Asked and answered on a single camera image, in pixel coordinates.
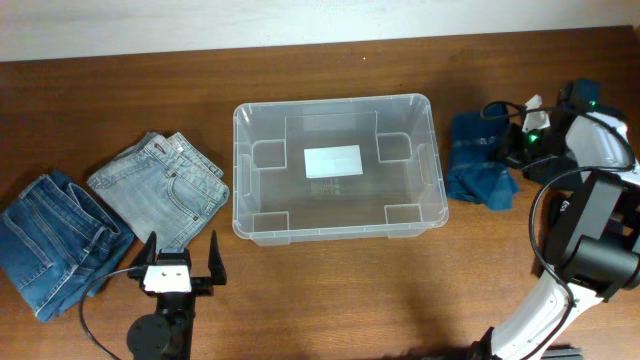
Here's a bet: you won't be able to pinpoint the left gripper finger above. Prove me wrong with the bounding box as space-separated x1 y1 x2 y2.
129 231 157 274
208 230 227 286

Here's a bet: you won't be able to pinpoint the teal garment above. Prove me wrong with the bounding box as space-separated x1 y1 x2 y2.
445 112 519 211

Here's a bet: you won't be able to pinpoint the light blue jeans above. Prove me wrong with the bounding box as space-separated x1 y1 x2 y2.
88 132 230 251

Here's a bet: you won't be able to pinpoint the small black garment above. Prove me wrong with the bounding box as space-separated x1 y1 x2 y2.
521 156 583 191

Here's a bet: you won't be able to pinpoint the large black garment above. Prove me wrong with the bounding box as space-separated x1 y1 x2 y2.
546 193 572 233

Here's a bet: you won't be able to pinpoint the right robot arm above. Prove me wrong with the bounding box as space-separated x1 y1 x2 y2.
466 79 639 360

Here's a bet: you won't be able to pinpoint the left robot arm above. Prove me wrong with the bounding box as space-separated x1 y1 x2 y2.
127 233 227 360

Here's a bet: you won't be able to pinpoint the clear plastic storage container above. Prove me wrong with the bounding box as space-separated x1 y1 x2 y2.
232 93 449 246

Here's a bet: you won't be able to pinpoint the white label in container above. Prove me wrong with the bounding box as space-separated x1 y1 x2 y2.
304 145 363 179

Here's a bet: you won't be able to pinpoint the dark blue folded jeans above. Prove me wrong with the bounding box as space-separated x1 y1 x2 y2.
1 171 135 322

